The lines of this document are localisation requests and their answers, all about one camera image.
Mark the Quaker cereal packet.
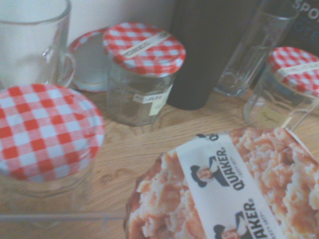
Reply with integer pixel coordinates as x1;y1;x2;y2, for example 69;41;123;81
124;127;319;239

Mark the loose red checkered lid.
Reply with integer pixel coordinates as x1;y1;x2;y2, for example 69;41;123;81
67;28;110;92

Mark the black Vega Sport tub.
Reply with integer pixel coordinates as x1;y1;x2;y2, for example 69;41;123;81
281;0;319;54

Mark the clear drinking glass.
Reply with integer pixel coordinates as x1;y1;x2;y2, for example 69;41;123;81
0;0;77;91

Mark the short jar red checkered lid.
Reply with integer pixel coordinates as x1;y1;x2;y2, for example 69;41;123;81
244;46;319;130

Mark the empty jar red checkered lid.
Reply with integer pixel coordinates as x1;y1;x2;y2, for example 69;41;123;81
0;83;105;200

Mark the small glass tumbler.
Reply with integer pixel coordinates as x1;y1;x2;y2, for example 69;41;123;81
213;0;300;97

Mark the clear plastic container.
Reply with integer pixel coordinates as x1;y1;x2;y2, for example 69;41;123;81
0;107;319;239

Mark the labelled jar red checkered lid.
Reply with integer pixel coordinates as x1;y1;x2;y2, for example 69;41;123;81
102;21;186;127

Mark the black shaker bottle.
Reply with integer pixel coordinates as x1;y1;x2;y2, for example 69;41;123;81
166;0;262;110

